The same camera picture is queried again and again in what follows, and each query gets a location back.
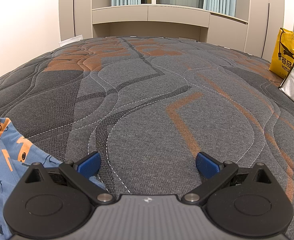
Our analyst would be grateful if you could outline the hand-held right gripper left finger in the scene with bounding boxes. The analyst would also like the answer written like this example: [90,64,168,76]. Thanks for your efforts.
[24,151,116,205]

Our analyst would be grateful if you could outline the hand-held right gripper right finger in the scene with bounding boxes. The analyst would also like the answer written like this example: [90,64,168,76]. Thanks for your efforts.
[181,151,272,205]

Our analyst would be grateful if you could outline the blue pants with orange print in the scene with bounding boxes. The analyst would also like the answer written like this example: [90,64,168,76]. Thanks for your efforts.
[0,117,108,240]

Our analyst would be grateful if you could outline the grey and orange quilted bedspread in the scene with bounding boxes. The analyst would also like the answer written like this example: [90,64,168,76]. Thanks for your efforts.
[0,36,294,240]

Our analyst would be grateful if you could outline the yellow shopping bag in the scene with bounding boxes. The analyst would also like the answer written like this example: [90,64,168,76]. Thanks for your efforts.
[269,27,294,79]

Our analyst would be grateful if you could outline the beige built-in cabinet unit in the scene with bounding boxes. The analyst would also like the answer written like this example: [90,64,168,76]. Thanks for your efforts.
[59,0,285,58]

